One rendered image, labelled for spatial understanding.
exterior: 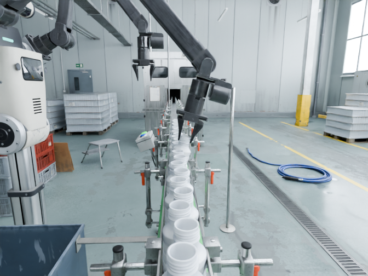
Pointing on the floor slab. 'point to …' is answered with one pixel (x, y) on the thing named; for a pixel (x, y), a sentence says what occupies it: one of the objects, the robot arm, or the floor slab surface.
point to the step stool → (101, 148)
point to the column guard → (303, 110)
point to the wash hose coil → (300, 177)
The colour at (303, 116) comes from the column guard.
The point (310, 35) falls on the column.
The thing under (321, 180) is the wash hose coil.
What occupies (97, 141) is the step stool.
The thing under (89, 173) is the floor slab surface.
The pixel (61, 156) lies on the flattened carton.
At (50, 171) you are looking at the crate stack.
